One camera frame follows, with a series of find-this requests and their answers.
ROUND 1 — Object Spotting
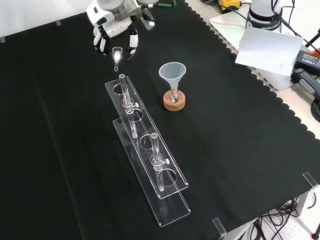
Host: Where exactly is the pale board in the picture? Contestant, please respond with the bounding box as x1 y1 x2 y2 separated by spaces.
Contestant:
234 26 304 76

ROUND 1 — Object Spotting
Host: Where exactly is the cork ring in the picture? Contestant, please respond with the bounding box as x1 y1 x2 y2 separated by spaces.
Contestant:
163 90 187 112

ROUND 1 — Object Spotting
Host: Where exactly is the coiled black cable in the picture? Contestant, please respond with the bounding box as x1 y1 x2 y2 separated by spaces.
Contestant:
310 98 320 121

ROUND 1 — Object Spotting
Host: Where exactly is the small round-bottom glass flask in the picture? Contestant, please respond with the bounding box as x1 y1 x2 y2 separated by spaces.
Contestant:
167 84 181 104

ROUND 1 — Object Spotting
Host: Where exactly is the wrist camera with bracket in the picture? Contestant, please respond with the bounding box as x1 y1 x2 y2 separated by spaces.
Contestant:
138 6 156 31

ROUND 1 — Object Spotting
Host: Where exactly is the black cable at arm base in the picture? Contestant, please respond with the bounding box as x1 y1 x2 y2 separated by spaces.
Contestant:
271 0 320 55

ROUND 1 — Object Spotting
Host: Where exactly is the black floor cable bundle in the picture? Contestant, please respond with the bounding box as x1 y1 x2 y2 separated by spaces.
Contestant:
249 194 320 240

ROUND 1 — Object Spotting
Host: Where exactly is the clear cloth clip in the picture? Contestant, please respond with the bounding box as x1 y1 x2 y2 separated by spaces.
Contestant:
211 216 228 237
301 171 319 189

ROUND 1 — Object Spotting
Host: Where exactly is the black clamp device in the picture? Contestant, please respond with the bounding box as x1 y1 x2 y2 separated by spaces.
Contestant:
290 67 320 101

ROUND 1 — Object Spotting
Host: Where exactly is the clear acrylic funnel stand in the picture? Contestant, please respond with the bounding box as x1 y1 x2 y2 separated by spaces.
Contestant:
104 73 192 228

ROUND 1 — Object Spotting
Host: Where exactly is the black bench cloth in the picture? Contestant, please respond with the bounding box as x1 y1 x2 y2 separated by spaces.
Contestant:
0 0 320 240

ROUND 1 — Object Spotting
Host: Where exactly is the black tripod leg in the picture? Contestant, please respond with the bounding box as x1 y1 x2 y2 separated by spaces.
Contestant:
303 27 320 51

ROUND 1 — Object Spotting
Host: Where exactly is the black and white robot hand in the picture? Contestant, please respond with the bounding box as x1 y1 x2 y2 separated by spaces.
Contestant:
86 1 140 60

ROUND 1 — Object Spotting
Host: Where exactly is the grey table leg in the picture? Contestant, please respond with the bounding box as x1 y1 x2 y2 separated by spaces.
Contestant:
296 188 316 217

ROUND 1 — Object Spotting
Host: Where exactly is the black power adapter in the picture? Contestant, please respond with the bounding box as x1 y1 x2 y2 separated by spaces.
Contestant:
295 49 320 70

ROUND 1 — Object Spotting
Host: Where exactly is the yellow stop button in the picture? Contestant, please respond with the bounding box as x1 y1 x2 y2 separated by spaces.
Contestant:
217 0 243 14

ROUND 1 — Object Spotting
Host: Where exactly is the translucent plastic funnel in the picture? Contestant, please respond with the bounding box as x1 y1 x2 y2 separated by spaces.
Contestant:
158 62 187 94

